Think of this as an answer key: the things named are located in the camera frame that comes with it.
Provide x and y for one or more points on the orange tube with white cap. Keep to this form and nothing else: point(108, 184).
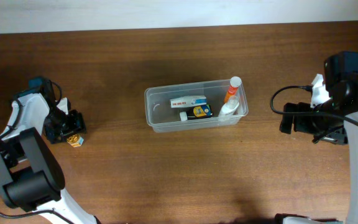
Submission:
point(234, 84)

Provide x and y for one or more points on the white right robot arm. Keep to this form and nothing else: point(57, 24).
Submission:
point(332, 114)

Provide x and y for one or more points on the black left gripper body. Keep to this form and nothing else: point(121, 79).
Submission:
point(68, 126)

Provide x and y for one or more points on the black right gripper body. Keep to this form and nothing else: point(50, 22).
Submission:
point(299, 121)

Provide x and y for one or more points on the clear plastic container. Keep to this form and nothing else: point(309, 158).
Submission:
point(163, 118)

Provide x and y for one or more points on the dark bottle with white cap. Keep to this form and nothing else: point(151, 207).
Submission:
point(197, 112)

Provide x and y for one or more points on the white Panadol medicine box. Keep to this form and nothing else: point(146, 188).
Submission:
point(188, 101)

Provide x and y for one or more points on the gold lid balm jar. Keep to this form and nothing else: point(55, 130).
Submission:
point(75, 140)

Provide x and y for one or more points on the white spray bottle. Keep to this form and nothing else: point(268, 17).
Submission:
point(229, 107)

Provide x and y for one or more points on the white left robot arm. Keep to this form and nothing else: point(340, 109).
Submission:
point(31, 178)

